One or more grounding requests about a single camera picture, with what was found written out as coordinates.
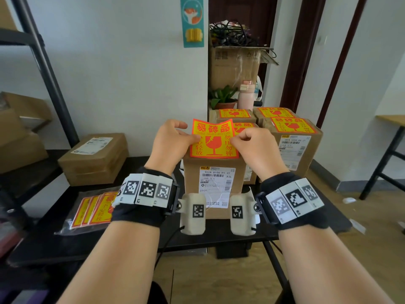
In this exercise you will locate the person's right hand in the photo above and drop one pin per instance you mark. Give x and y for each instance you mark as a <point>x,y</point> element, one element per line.
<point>259,151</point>

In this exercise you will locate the person's left hand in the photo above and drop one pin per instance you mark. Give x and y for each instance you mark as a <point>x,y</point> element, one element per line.
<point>167,148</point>

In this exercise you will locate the single red yellow sticker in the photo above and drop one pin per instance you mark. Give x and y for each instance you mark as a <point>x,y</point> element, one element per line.
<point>215,136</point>
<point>275,111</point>
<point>245,125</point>
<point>235,113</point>
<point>294,125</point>

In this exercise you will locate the small cardboard parcel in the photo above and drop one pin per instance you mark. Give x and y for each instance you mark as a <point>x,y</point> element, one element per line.
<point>256,118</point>

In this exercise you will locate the stack of cardboard boxes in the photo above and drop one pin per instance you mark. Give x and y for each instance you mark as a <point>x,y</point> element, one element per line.
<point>95,167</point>

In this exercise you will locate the stack of red yellow stickers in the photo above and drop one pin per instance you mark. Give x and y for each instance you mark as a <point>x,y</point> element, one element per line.
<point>98,208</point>

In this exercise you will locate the clear plastic bag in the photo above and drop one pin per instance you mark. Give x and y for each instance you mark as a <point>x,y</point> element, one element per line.
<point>63,229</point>

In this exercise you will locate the pile of cardboard boxes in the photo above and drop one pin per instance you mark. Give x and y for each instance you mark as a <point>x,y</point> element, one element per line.
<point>19,145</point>

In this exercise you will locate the large plain cardboard box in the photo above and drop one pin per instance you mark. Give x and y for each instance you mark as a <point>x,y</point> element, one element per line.
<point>6,12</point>

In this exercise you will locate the person's right forearm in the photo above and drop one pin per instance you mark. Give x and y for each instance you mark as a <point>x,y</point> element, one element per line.
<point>326,269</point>

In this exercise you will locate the person's black trousers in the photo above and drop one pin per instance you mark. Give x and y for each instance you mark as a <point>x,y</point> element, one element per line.
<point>158,296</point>

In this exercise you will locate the black wristband white markers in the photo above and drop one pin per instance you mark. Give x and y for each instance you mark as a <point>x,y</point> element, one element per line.
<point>284,183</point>
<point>136,215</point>

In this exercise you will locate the pink water bottle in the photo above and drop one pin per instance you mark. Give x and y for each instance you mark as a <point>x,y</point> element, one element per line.
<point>246,99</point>

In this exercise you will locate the white plastic bag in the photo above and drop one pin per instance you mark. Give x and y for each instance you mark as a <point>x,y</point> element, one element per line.
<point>258,90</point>

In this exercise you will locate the potted green plant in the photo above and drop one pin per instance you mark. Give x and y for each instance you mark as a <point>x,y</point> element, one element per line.
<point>223,98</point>

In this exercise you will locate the small white floor object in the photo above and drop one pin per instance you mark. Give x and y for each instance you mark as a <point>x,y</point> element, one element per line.
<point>349,200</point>

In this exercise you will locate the white paper scrap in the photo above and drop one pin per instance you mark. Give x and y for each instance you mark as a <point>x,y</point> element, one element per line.
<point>402,225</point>
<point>357,226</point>

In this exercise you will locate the wood-top desk black legs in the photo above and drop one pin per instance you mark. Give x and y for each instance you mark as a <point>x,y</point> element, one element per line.
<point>392,120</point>

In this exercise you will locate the black metal shelf rack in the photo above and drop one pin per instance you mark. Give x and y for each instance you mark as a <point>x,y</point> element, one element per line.
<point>47,69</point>

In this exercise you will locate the thick dark brown door frame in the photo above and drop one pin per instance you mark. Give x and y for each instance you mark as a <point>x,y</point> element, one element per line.
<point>303,44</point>

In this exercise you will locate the yellow wall holder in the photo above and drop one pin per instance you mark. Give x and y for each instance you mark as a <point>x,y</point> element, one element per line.
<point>194,34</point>

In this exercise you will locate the thin dark brown door frame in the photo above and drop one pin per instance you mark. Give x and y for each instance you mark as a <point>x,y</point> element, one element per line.
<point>341,60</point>

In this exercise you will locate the teal wall poster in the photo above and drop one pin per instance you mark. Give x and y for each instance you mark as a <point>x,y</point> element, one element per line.
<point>192,3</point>

